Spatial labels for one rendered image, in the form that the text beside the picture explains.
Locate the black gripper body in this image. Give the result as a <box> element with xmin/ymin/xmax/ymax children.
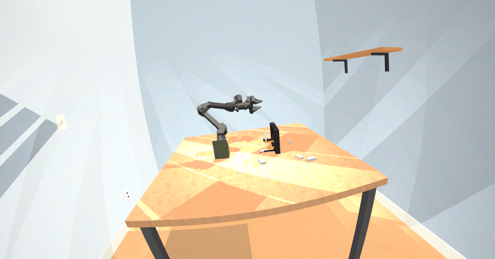
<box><xmin>243</xmin><ymin>95</ymin><xmax>255</xmax><ymax>114</ymax></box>

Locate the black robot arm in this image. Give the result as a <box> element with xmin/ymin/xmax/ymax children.
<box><xmin>197</xmin><ymin>94</ymin><xmax>244</xmax><ymax>140</ymax></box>

